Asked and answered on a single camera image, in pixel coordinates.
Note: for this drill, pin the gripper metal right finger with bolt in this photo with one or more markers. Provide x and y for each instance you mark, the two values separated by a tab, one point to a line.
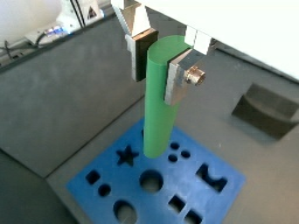
184	70

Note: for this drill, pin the background equipment with cables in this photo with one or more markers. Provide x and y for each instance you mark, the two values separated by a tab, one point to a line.
33	22

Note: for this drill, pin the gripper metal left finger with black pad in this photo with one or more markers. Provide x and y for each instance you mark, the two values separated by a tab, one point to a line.
140	35

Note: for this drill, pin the green oval cylinder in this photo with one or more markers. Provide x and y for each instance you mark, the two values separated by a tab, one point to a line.
159	114

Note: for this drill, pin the black curved fixture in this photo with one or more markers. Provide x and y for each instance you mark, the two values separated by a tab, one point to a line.
267	110

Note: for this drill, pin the blue foam shape block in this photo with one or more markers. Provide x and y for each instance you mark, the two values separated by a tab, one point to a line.
185	187

